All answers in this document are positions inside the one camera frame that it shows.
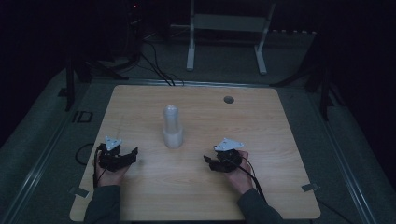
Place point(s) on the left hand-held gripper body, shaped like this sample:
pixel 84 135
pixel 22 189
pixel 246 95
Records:
pixel 109 160

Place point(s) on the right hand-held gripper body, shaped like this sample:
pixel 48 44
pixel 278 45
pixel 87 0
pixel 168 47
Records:
pixel 225 161

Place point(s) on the clear plastic bottle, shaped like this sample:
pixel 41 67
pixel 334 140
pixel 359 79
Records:
pixel 172 133

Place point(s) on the person's left hand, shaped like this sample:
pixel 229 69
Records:
pixel 110 179

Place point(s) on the person's right hand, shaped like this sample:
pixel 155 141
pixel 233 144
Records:
pixel 243 179

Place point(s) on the grey tape piece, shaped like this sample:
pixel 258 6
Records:
pixel 310 187
pixel 78 192

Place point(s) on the round table grommet hole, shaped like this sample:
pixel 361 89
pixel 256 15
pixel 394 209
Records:
pixel 229 100

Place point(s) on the black metal stand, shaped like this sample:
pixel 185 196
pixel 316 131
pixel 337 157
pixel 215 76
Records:
pixel 325 93
pixel 70 90

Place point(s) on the dark computer tower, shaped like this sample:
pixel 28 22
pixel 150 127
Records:
pixel 134 28

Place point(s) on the white power strip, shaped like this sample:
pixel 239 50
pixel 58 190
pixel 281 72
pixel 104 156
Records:
pixel 294 31

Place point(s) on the metal floor rail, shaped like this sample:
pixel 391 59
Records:
pixel 351 183
pixel 218 83
pixel 31 177

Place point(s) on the white metal stand frame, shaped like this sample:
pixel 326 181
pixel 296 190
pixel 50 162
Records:
pixel 190 46

